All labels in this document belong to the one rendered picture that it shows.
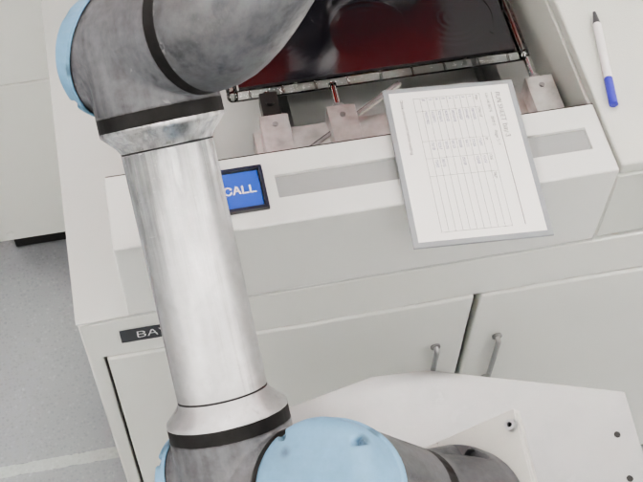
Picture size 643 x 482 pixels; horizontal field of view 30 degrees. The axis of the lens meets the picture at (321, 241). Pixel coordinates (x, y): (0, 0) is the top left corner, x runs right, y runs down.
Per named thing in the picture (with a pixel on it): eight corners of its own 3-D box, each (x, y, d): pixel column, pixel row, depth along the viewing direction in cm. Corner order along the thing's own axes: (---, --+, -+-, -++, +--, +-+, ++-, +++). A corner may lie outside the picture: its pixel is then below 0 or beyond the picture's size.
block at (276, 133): (258, 131, 142) (258, 115, 140) (287, 126, 143) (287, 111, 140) (271, 186, 138) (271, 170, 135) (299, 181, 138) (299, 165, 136)
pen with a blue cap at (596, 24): (590, 9, 141) (610, 102, 133) (599, 9, 141) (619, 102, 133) (588, 14, 142) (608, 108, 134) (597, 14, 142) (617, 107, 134)
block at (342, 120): (325, 121, 143) (325, 105, 141) (353, 117, 144) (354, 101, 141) (339, 175, 139) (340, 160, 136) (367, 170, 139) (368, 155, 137)
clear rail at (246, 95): (226, 97, 144) (225, 89, 143) (527, 54, 148) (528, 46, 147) (228, 106, 143) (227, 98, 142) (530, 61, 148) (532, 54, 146)
